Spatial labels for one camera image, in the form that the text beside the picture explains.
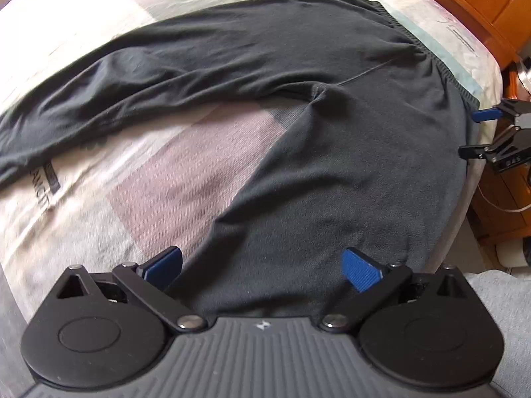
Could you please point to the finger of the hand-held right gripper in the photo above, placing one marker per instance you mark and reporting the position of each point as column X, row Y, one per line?
column 473, row 151
column 487, row 115

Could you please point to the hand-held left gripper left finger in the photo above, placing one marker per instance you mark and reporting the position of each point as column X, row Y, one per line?
column 164, row 267

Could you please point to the wooden nightstand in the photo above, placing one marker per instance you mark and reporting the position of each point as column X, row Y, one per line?
column 506, row 226

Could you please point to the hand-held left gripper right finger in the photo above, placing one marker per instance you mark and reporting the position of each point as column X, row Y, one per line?
column 361, row 271

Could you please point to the wooden headboard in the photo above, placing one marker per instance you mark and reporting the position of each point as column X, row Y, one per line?
column 477, row 0

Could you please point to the dark grey pants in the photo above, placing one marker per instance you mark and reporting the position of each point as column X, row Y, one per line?
column 332, row 153

